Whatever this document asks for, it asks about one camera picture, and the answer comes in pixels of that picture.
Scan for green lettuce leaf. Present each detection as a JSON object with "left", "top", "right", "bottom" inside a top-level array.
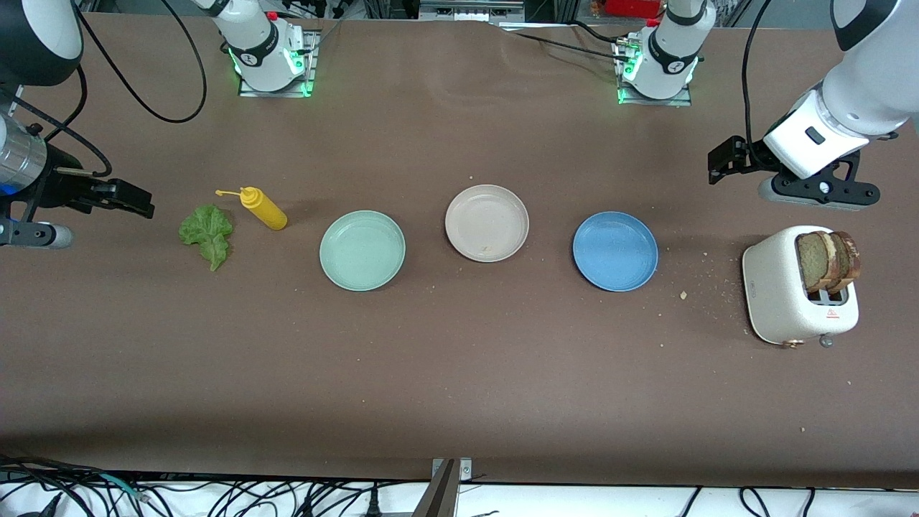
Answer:
[{"left": 178, "top": 204, "right": 235, "bottom": 272}]

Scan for brown bread slice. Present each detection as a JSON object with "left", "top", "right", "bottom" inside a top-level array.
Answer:
[
  {"left": 795, "top": 230, "right": 838, "bottom": 292},
  {"left": 833, "top": 230, "right": 862, "bottom": 282}
]

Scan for yellow squeeze bottle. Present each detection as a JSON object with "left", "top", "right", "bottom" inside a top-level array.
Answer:
[{"left": 215, "top": 186, "right": 289, "bottom": 231}]

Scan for blue plate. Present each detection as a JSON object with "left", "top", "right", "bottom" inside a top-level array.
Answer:
[{"left": 572, "top": 211, "right": 659, "bottom": 292}]

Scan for mint green plate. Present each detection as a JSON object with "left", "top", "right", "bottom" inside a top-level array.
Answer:
[{"left": 319, "top": 210, "right": 406, "bottom": 292}]

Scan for beige plate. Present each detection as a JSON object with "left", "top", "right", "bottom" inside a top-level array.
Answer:
[{"left": 444, "top": 184, "right": 530, "bottom": 263}]

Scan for white toaster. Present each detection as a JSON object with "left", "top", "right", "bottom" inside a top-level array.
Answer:
[{"left": 742, "top": 225, "right": 860, "bottom": 350}]

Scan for red box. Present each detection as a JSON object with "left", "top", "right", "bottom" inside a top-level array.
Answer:
[{"left": 602, "top": 0, "right": 663, "bottom": 19}]

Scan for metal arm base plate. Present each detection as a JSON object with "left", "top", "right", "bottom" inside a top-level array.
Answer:
[
  {"left": 614, "top": 39, "right": 694, "bottom": 108},
  {"left": 237, "top": 29, "right": 321, "bottom": 98}
]

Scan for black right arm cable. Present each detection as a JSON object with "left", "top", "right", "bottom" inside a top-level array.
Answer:
[{"left": 72, "top": 0, "right": 209, "bottom": 124}]

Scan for black base cable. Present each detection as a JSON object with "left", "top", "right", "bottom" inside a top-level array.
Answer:
[{"left": 495, "top": 20, "right": 633, "bottom": 58}]

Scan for teal floor cable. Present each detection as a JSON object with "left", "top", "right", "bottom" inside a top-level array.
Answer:
[{"left": 97, "top": 472, "right": 151, "bottom": 502}]

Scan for tangled black floor cables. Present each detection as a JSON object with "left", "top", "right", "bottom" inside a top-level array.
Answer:
[{"left": 0, "top": 454, "right": 403, "bottom": 517}]

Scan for aluminium frame equipment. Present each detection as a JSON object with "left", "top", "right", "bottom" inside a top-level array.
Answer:
[{"left": 419, "top": 0, "right": 526, "bottom": 22}]

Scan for metal table edge bracket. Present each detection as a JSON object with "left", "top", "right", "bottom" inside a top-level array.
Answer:
[{"left": 413, "top": 457, "right": 475, "bottom": 517}]

